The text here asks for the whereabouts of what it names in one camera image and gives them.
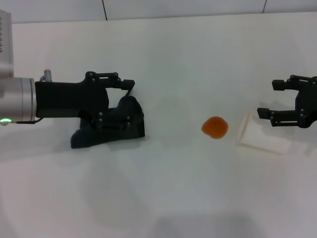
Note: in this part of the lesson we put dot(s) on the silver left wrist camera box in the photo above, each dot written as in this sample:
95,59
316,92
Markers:
6,42

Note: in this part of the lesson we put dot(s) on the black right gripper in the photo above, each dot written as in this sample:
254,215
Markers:
308,106

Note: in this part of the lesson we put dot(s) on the orange round fruit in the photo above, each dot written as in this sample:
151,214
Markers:
215,127

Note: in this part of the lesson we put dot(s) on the dark blue rag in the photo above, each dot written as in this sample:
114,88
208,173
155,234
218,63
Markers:
135,111

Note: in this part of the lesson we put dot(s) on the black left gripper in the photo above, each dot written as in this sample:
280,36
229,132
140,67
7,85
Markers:
64,99

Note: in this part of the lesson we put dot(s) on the white paper cup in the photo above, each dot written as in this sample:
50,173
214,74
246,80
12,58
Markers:
257,138

